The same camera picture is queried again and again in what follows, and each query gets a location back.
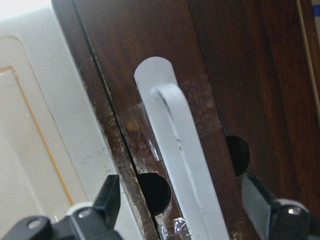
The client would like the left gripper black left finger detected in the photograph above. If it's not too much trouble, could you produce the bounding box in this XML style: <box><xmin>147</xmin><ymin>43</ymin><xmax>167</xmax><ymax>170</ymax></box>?
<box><xmin>3</xmin><ymin>174</ymin><xmax>122</xmax><ymax>240</ymax></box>

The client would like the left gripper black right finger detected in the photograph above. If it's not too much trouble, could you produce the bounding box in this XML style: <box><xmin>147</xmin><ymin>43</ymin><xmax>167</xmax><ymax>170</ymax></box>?
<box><xmin>241</xmin><ymin>173</ymin><xmax>320</xmax><ymax>240</ymax></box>

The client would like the white drawer handle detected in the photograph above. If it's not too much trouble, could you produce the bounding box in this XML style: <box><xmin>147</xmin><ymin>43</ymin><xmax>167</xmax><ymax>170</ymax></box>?
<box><xmin>134</xmin><ymin>56</ymin><xmax>229</xmax><ymax>240</ymax></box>

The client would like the dark wooden drawer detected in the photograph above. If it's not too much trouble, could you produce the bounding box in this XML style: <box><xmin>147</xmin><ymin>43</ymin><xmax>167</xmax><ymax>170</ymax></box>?
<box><xmin>75</xmin><ymin>0</ymin><xmax>256</xmax><ymax>240</ymax></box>

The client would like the dark wooden drawer cabinet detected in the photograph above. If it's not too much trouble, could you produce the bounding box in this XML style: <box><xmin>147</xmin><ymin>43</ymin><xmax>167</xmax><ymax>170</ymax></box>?
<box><xmin>52</xmin><ymin>0</ymin><xmax>320</xmax><ymax>240</ymax></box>

